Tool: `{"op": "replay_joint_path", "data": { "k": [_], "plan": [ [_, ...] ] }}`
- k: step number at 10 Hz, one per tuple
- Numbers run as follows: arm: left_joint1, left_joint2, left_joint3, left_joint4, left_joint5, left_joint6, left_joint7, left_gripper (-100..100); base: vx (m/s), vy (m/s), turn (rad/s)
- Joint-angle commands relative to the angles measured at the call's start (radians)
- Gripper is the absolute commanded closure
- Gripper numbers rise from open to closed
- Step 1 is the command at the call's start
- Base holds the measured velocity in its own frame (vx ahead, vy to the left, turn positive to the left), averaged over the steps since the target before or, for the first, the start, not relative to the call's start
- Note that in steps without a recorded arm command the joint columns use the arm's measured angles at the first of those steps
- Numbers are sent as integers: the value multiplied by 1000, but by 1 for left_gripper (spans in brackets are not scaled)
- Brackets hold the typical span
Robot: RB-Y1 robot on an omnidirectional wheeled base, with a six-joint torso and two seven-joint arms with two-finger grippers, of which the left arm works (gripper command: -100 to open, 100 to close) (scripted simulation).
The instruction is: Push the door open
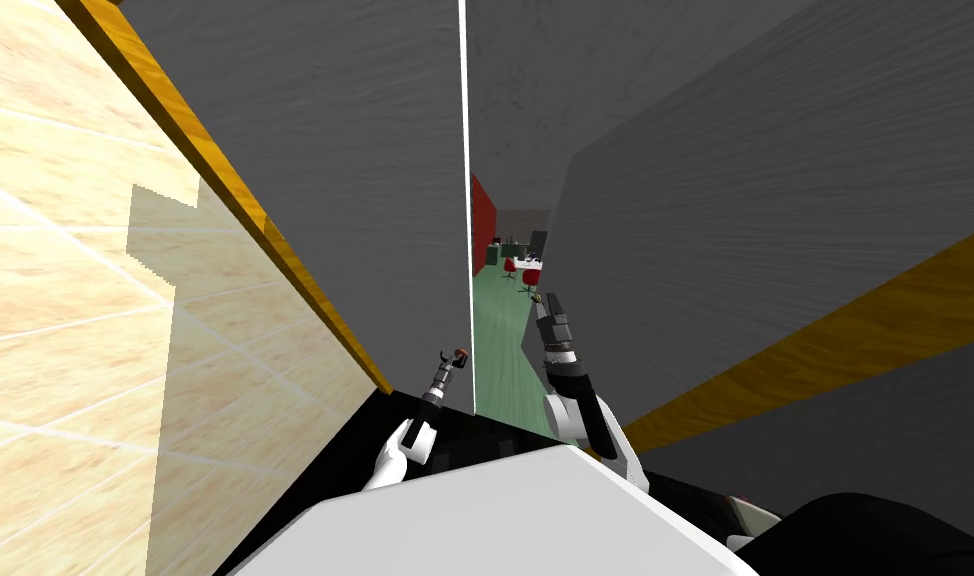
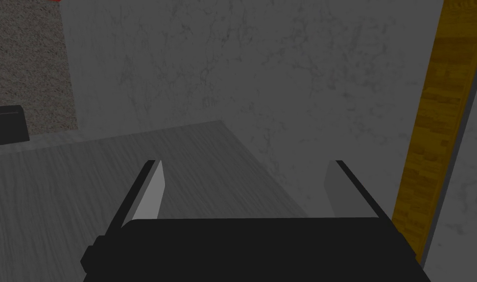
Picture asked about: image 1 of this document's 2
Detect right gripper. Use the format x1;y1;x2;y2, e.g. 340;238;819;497
532;291;577;357

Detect white door leaf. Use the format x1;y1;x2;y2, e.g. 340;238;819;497
457;0;478;417

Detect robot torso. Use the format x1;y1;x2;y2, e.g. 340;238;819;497
229;443;762;576

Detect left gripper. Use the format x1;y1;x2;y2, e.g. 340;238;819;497
433;350;466;394

